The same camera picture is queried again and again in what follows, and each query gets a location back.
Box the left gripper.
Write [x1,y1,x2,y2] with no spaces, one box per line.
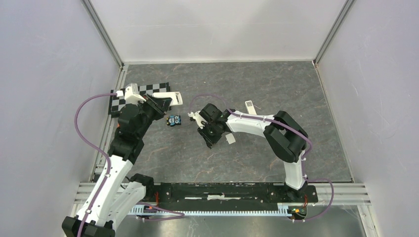
[135,93,171,138]

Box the white long remote control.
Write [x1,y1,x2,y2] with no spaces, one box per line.
[245,100,257,115]

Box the grey white remote control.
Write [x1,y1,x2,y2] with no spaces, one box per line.
[152,91,183,106]

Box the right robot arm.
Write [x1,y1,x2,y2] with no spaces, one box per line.
[188,103,311,201]

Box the black white checkerboard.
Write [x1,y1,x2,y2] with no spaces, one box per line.
[108,82,171,118]

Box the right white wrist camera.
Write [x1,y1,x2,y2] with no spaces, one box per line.
[187,111,207,129]

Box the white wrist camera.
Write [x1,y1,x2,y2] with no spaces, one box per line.
[187,111,207,129]
[116,83,146,105]

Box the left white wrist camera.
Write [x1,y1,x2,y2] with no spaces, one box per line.
[116,83,146,105]

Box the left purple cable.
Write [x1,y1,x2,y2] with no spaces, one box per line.
[74,93,125,237]

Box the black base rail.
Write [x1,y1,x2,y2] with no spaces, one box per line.
[142,182,319,211]

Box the white slotted cable duct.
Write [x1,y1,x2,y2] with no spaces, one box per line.
[128,204,292,217]

